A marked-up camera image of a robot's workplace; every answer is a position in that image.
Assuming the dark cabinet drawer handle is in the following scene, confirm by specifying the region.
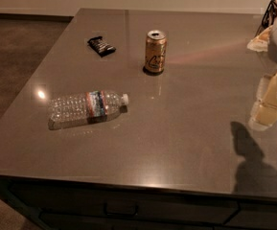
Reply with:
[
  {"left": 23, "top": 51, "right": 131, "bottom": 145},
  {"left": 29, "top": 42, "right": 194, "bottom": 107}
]
[{"left": 104, "top": 202, "right": 138, "bottom": 218}]

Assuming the black rxbar chocolate wrapper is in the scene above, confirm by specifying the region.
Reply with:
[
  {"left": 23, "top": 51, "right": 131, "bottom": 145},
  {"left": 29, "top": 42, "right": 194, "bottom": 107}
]
[{"left": 87, "top": 36, "right": 116, "bottom": 58}]

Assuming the black wire basket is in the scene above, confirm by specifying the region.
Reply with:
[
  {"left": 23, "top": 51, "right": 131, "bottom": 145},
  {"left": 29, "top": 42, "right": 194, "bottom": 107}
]
[{"left": 261, "top": 0, "right": 277, "bottom": 29}]

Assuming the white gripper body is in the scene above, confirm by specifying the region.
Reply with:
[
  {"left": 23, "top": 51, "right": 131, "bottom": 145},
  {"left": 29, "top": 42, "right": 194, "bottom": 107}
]
[{"left": 256, "top": 72, "right": 277, "bottom": 109}]

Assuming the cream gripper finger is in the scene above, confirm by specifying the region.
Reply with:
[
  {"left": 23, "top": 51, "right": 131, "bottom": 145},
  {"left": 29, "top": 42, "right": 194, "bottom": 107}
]
[{"left": 248, "top": 102, "right": 277, "bottom": 131}]

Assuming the gold soda can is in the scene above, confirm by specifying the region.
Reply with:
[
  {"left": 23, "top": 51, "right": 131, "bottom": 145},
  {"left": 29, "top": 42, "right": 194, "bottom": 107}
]
[{"left": 145, "top": 30, "right": 167, "bottom": 74}]

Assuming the clear plastic water bottle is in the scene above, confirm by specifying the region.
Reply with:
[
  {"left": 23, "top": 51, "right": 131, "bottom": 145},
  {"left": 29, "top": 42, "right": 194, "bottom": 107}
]
[{"left": 49, "top": 90, "right": 129, "bottom": 124}]

